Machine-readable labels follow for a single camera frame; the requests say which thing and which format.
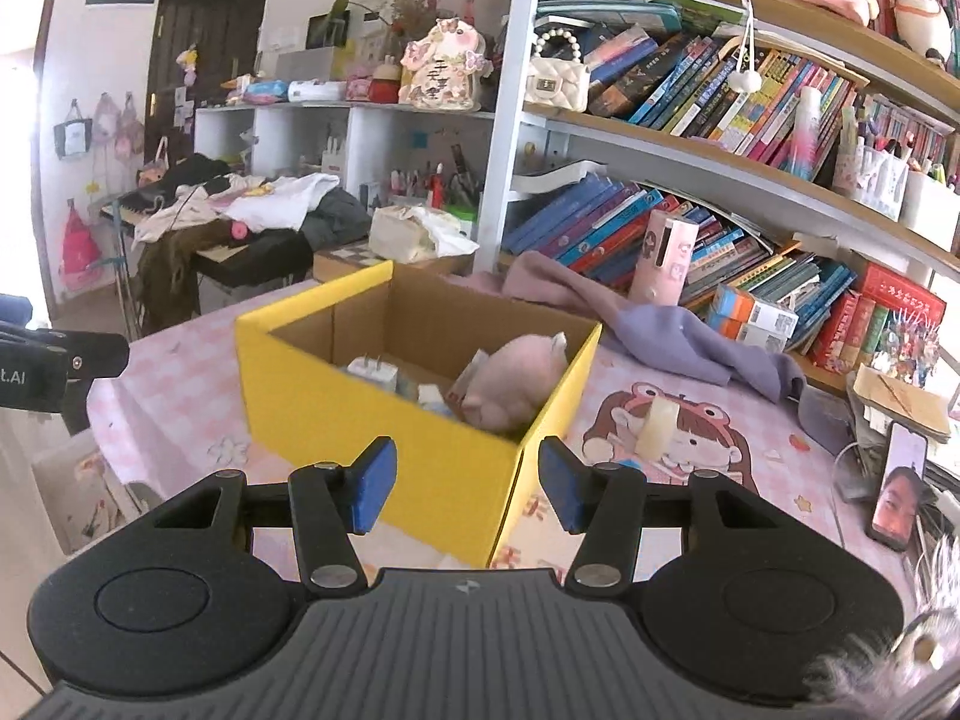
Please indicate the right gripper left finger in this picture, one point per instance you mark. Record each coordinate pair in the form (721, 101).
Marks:
(330, 502)

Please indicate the beige tissue box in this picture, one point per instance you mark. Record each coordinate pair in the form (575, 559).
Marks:
(415, 233)

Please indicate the yellow cardboard box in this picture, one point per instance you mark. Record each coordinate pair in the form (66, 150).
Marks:
(459, 489)

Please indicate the gradient pink blue bottle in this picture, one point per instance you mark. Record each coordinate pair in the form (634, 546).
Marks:
(804, 139)

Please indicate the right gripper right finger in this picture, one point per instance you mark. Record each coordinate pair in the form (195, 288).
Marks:
(605, 505)

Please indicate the white charger plug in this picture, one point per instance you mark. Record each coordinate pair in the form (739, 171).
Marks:
(382, 374)

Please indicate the colourful figure display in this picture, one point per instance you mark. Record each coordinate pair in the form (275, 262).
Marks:
(908, 348)

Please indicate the orange white box stack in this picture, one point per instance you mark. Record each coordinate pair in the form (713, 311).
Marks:
(745, 319)

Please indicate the white pen holder box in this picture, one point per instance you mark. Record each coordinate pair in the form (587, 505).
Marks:
(930, 209)

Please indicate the pink plush pig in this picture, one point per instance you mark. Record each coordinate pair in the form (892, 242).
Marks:
(511, 386)

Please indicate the red dictionary book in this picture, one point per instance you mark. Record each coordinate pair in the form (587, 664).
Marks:
(847, 331)

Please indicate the pink doll figurine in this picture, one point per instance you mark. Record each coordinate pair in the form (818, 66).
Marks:
(443, 70)

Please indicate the pink cylindrical gadget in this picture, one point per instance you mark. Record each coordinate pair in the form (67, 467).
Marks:
(665, 256)

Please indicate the white quilted pearl handbag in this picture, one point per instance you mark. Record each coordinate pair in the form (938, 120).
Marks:
(556, 82)

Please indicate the brown paper envelope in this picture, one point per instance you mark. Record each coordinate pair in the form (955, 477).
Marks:
(919, 410)

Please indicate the small blue bottle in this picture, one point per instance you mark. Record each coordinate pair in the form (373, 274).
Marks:
(430, 398)

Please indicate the smartphone with video call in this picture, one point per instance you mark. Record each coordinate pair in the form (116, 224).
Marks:
(901, 489)

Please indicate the pile of clothes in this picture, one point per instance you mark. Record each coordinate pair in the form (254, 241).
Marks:
(201, 214)

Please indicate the pink checkered tablecloth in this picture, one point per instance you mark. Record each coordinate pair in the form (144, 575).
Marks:
(176, 415)

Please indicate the purple cloth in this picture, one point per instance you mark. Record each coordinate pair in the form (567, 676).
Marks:
(672, 339)

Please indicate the white tape roll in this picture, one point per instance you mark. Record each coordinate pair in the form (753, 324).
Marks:
(654, 437)

